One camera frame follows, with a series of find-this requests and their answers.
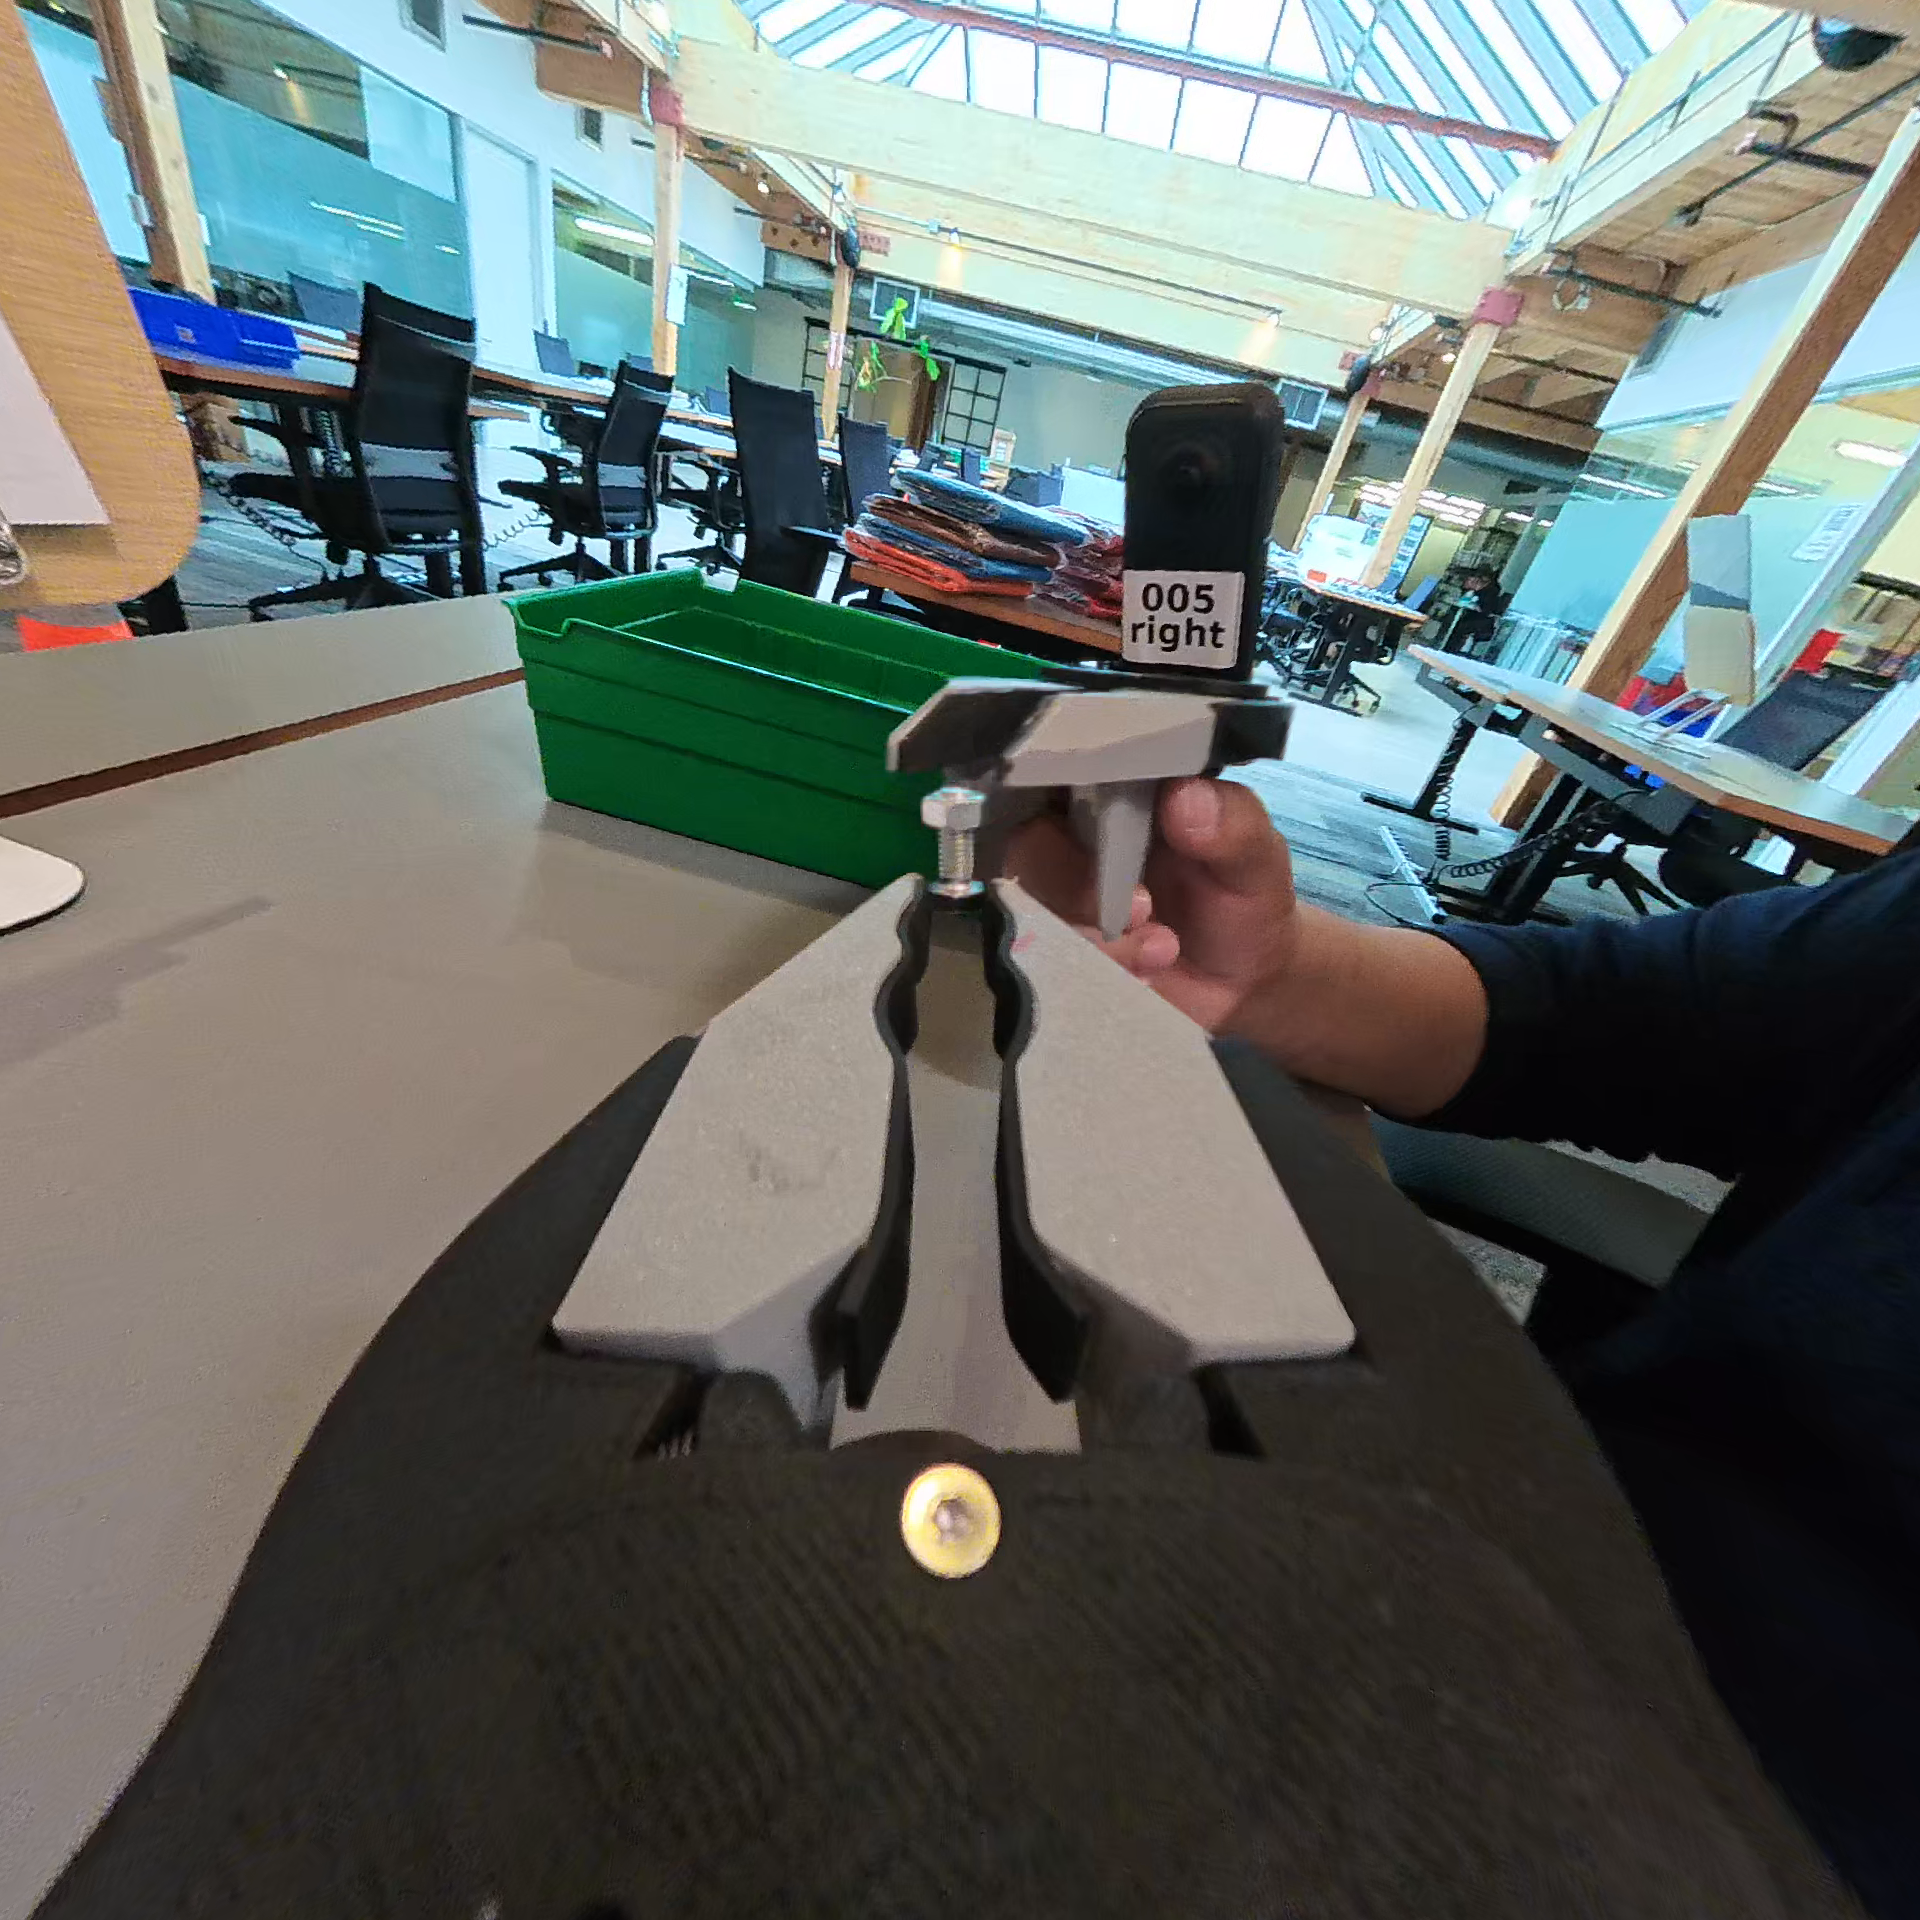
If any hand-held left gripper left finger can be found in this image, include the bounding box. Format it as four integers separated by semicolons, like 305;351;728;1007
552;877;920;1411

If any person's dark clothing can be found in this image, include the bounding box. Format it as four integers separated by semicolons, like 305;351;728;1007
1531;840;1920;1920

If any white tablet stand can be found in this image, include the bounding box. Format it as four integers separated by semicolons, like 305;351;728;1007
0;512;85;935

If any stack of folded cloths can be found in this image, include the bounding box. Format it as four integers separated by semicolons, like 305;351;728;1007
842;470;1125;619

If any wooden post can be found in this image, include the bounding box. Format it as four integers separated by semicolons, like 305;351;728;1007
1492;114;1920;835
1356;315;1501;586
90;0;212;294

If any dark grey office chair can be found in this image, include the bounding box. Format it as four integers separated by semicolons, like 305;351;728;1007
1372;1117;1719;1324

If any person's right forearm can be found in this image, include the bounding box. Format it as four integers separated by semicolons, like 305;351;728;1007
1268;886;1920;1179

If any folded grey cardboard sheet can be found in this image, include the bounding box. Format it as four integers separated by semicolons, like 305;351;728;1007
1678;513;1760;709

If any black office chair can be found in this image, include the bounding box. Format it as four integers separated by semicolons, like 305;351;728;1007
500;361;677;590
728;368;887;601
1619;669;1890;918
226;282;489;618

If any printed instruction sheet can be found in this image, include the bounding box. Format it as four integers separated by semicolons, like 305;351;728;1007
0;315;114;531

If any small blue bin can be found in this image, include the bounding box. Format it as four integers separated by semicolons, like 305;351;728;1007
125;286;302;369

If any wooden instruction board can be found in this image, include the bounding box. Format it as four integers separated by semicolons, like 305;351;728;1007
0;0;204;608

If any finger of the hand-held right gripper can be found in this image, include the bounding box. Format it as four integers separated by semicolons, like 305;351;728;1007
998;697;1227;943
884;681;1082;785

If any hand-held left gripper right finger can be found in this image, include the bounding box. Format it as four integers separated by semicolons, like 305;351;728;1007
981;886;1356;1404

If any green plastic bin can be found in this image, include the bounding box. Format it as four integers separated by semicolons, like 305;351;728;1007
501;566;1074;890

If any person's right hand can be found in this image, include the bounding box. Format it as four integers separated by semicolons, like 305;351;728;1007
1003;773;1305;1041

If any green hanging plant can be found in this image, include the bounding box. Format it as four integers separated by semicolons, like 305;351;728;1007
856;297;940;396

